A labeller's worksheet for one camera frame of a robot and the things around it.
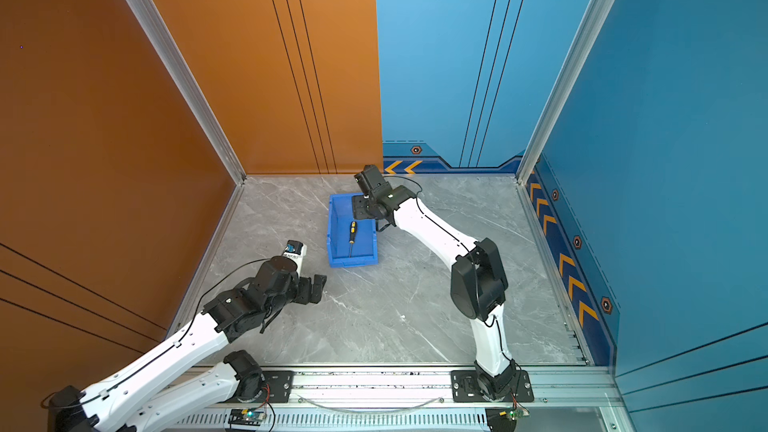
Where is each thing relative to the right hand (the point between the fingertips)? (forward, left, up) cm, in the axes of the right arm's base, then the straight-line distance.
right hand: (361, 206), depth 89 cm
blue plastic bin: (-3, +1, -18) cm, 18 cm away
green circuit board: (-50, +27, -19) cm, 59 cm away
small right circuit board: (-49, -38, -18) cm, 65 cm away
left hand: (-20, +12, -4) cm, 24 cm away
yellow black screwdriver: (+2, +5, -16) cm, 16 cm away
